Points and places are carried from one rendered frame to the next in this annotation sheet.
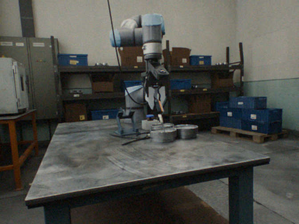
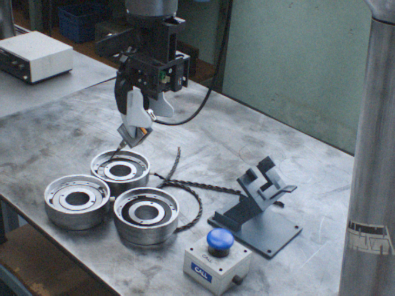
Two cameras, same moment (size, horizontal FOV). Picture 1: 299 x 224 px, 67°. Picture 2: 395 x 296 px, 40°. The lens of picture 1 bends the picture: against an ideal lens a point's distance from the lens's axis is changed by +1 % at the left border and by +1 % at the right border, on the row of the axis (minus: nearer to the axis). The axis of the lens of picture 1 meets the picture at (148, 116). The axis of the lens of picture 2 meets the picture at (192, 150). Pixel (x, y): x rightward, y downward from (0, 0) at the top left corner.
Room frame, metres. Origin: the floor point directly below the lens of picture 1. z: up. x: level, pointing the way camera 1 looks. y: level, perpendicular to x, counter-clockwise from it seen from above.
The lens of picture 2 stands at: (1.62, -0.37, 1.39)
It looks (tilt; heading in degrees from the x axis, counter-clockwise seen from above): 32 degrees down; 149
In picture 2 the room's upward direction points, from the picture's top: 6 degrees clockwise
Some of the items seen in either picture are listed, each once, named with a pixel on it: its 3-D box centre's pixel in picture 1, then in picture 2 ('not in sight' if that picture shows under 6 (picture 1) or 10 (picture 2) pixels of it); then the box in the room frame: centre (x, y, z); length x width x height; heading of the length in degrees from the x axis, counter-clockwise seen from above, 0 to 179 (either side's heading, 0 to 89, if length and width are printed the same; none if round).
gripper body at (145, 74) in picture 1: (152, 71); (153, 52); (0.92, -0.03, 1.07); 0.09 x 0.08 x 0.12; 22
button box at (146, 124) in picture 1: (150, 124); (219, 262); (1.14, -0.01, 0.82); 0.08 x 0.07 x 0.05; 19
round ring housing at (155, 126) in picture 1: (162, 129); (146, 216); (0.99, -0.06, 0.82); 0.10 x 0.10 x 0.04
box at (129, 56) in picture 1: (132, 57); not in sight; (4.66, 0.27, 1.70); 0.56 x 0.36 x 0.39; 104
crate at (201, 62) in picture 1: (196, 61); not in sight; (5.17, -1.16, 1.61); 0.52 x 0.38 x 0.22; 112
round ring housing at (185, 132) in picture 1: (185, 131); (77, 202); (0.92, -0.15, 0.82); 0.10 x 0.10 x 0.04
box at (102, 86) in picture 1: (101, 83); not in sight; (4.47, 0.89, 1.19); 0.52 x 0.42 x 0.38; 109
